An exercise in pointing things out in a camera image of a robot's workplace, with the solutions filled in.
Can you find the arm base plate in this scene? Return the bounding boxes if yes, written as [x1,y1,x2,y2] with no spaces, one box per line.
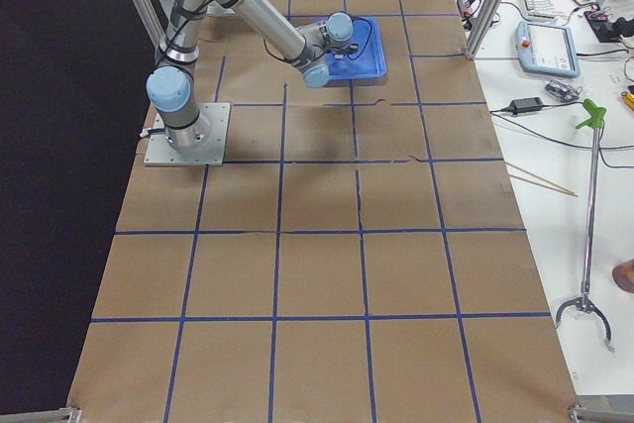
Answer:
[144,103,231,166]

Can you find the long reacher grabber tool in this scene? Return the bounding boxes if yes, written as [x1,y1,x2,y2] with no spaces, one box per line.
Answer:
[555,98,614,352]

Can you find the blue plastic tray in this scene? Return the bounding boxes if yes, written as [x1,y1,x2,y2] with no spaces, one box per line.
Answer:
[325,17,387,86]

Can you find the right side frame post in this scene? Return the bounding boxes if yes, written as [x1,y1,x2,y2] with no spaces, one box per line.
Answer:
[463,0,526,60]

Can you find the wooden chopstick pair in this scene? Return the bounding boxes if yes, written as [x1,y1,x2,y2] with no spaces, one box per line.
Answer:
[504,161,578,197]

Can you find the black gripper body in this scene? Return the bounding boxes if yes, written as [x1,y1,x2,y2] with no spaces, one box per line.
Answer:
[330,43,365,57]

